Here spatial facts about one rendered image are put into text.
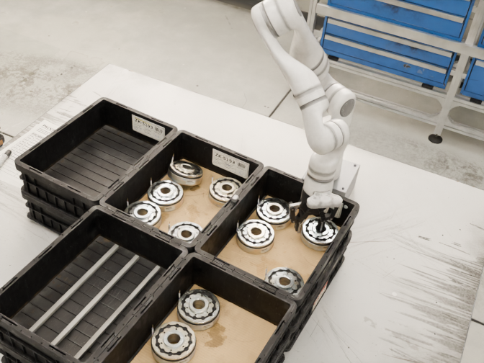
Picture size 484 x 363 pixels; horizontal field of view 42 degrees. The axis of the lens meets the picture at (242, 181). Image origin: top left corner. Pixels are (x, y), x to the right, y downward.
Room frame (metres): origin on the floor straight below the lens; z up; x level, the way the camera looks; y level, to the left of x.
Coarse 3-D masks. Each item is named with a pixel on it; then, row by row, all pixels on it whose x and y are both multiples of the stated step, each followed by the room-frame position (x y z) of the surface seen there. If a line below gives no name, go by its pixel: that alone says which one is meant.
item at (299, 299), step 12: (264, 168) 1.38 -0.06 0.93; (252, 180) 1.32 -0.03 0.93; (300, 180) 1.34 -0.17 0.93; (228, 216) 1.18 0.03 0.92; (348, 216) 1.22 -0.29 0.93; (216, 228) 1.12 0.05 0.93; (348, 228) 1.19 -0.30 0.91; (204, 240) 1.08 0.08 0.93; (336, 240) 1.12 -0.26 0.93; (204, 252) 1.04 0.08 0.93; (228, 264) 1.01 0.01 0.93; (324, 264) 1.04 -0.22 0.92; (252, 276) 0.98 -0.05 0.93; (276, 288) 0.95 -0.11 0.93; (300, 300) 0.92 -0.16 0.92
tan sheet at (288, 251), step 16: (288, 240) 1.20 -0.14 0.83; (224, 256) 1.12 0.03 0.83; (240, 256) 1.12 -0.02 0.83; (256, 256) 1.13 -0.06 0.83; (272, 256) 1.13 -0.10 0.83; (288, 256) 1.14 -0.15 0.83; (304, 256) 1.14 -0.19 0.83; (320, 256) 1.15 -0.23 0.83; (256, 272) 1.07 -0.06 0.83; (304, 272) 1.09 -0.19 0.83
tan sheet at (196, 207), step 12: (204, 168) 1.47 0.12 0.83; (204, 180) 1.41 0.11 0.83; (192, 192) 1.35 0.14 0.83; (204, 192) 1.36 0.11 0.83; (192, 204) 1.31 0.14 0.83; (204, 204) 1.31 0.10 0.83; (168, 216) 1.25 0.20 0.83; (180, 216) 1.25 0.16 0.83; (192, 216) 1.26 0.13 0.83; (204, 216) 1.26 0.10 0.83; (168, 228) 1.20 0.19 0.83
